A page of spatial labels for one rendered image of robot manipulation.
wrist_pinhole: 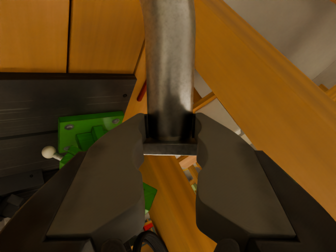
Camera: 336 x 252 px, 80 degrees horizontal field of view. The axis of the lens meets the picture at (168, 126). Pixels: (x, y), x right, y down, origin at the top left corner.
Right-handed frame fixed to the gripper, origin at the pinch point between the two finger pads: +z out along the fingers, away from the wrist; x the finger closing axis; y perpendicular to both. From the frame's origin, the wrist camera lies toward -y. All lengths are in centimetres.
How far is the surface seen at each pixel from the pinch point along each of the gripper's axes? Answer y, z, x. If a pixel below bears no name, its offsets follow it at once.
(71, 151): 21.4, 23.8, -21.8
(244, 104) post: 6.8, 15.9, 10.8
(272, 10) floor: 1, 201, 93
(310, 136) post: 7.2, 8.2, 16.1
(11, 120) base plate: 13.0, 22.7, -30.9
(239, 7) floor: -2, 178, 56
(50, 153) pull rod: 21.5, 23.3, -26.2
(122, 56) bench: 3.2, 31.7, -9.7
